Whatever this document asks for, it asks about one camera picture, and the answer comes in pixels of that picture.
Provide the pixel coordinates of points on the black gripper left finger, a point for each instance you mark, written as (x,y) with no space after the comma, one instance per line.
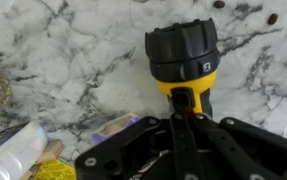
(123,146)

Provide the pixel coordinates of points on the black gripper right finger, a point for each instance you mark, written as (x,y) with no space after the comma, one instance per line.
(249,146)

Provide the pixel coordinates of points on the yellow and black torch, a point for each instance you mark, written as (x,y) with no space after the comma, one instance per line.
(183,53)

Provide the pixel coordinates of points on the purple and white packet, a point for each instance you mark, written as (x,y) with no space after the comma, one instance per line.
(116,126)

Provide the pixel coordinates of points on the small wooden block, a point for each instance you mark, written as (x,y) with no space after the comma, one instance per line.
(48,155)

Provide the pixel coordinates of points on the white bottle with blue cap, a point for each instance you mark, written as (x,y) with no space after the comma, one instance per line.
(13,153)

